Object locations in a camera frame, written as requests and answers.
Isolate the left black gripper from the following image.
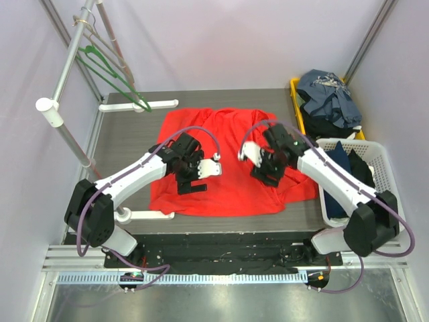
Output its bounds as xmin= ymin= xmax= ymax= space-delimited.
xmin=175 ymin=150 xmax=207 ymax=194

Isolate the red tank top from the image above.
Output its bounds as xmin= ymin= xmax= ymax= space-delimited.
xmin=149 ymin=108 xmax=318 ymax=217

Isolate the yellow plastic tray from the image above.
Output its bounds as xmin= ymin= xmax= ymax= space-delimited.
xmin=290 ymin=78 xmax=365 ymax=140

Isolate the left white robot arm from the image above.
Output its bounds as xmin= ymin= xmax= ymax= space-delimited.
xmin=64 ymin=129 xmax=221 ymax=268

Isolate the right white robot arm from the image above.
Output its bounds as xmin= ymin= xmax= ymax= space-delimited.
xmin=238 ymin=122 xmax=404 ymax=265

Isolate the green clothes hanger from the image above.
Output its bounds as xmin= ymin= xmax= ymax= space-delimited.
xmin=76 ymin=45 xmax=152 ymax=112

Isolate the grey clothes hanger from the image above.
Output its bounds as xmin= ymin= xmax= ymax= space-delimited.
xmin=73 ymin=15 xmax=135 ymax=85

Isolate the navy garment in basket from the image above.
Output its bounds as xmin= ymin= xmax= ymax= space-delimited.
xmin=323 ymin=140 xmax=376 ymax=222

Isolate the black garment in tray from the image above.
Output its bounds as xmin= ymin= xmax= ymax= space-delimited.
xmin=300 ymin=109 xmax=361 ymax=140

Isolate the blue grey garment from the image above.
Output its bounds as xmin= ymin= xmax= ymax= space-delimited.
xmin=296 ymin=69 xmax=362 ymax=129

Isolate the metal clothes rack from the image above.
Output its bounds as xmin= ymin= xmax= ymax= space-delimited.
xmin=35 ymin=0 xmax=179 ymax=224

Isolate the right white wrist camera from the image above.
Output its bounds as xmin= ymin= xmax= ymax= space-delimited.
xmin=238 ymin=141 xmax=265 ymax=168

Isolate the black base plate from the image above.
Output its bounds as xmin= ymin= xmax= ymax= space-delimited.
xmin=63 ymin=231 xmax=344 ymax=273

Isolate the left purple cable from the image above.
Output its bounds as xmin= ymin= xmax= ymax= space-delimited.
xmin=76 ymin=126 xmax=222 ymax=291

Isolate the white slotted cable duct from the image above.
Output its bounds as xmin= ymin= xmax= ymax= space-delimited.
xmin=56 ymin=270 xmax=308 ymax=285

